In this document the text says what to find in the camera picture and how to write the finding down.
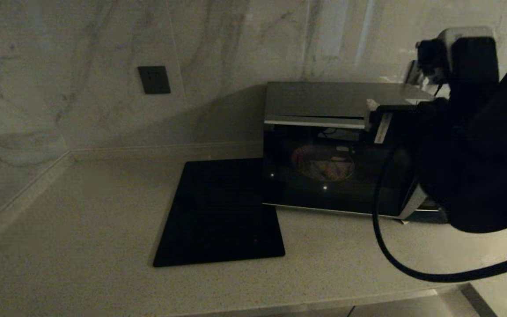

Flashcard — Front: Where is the purple plate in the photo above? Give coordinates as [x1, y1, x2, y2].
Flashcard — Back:
[291, 145, 355, 182]

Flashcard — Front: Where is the black glass microwave door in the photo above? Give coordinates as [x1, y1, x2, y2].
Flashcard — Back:
[262, 118, 430, 220]

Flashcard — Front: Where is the black silver microwave oven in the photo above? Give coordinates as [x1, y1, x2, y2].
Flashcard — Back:
[263, 81, 450, 223]

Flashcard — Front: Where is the black induction cooktop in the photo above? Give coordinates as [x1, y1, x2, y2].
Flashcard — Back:
[153, 158, 286, 268]

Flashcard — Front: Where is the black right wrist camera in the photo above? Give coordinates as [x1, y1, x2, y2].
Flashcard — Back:
[369, 99, 418, 147]

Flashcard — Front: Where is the dark wall socket with plug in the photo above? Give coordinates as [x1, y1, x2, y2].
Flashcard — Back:
[405, 59, 423, 85]

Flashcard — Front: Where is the dark single wall socket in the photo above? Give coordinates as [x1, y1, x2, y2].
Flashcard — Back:
[138, 66, 171, 95]

